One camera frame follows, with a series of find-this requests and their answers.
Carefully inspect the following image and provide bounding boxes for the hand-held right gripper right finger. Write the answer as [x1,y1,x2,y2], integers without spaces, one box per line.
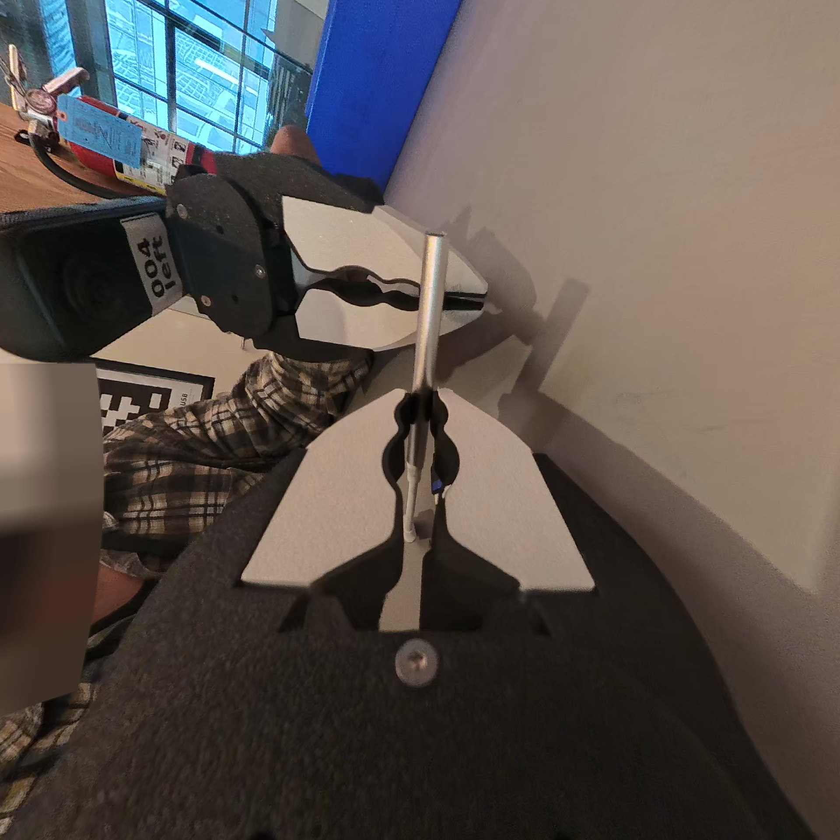
[420,387,598,636]

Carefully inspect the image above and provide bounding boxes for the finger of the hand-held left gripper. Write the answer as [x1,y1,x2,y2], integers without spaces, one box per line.
[294,285,487,353]
[281,196,490,298]

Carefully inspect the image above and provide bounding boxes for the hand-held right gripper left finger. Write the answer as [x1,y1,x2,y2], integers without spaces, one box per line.
[240,387,414,632]

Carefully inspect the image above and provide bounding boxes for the silver usb hub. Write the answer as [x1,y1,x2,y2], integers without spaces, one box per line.
[402,231,454,542]

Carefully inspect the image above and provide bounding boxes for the person's left hand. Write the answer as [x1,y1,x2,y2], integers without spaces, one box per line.
[272,125,322,165]

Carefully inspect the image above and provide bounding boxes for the red fire extinguisher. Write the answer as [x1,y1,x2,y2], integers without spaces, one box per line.
[0,45,217,198]

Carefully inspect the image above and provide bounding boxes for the blue plastic storage bin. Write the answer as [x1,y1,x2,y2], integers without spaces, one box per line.
[305,0,463,191]

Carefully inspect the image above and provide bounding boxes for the blue paper tag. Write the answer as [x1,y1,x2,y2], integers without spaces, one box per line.
[58,95,143,165]

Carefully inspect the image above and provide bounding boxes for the black white marker sheet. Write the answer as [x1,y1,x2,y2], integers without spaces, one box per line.
[95,360,215,437]

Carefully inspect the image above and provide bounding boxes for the window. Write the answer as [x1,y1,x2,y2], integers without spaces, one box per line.
[105,0,329,155]

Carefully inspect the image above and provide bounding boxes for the wooden panel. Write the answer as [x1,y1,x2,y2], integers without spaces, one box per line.
[0,101,152,214]

